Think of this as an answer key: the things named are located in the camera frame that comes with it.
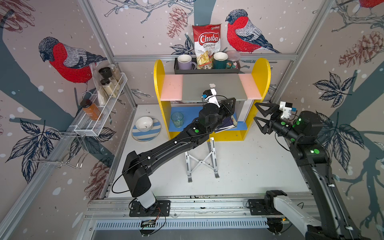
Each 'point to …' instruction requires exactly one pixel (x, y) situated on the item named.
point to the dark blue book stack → (227, 124)
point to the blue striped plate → (143, 136)
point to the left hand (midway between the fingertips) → (239, 96)
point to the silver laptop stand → (193, 163)
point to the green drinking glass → (177, 118)
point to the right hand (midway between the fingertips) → (253, 109)
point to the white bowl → (144, 123)
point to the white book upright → (246, 110)
